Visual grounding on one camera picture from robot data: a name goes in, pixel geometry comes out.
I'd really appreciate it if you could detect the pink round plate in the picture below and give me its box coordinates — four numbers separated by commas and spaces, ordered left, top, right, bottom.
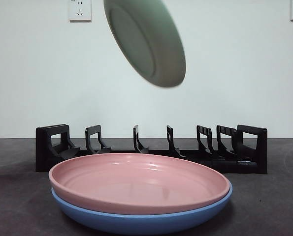
48, 152, 230, 215

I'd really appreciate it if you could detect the green round plate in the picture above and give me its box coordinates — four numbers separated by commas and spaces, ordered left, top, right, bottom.
103, 0, 187, 89

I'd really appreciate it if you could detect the black plastic plate rack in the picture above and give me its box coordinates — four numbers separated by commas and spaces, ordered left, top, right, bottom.
35, 123, 268, 175

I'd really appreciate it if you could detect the blue round plate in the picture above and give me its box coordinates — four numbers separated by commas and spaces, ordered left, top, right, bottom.
51, 183, 233, 234

